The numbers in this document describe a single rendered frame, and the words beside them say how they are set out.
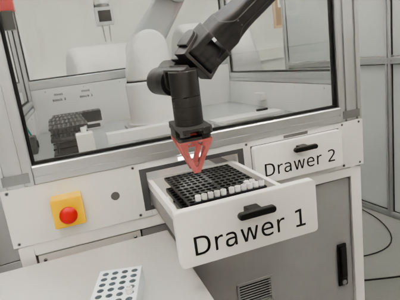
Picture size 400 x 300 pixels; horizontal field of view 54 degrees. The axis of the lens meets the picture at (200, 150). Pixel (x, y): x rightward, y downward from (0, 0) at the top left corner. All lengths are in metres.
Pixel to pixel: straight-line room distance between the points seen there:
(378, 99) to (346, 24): 1.58
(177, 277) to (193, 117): 0.33
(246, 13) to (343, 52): 0.53
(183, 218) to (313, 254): 0.71
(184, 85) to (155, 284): 0.40
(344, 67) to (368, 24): 1.57
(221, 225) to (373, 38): 2.19
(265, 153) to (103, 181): 0.44
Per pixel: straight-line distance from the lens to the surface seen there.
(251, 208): 0.72
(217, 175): 0.97
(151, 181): 1.02
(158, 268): 0.89
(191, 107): 0.75
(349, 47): 1.25
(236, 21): 0.76
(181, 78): 0.74
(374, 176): 2.95
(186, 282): 0.82
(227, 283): 1.23
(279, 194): 0.77
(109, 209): 1.03
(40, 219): 1.03
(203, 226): 0.72
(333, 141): 1.22
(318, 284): 1.40
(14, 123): 0.98
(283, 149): 1.13
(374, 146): 2.88
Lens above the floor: 1.19
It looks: 13 degrees down
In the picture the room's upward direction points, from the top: 7 degrees counter-clockwise
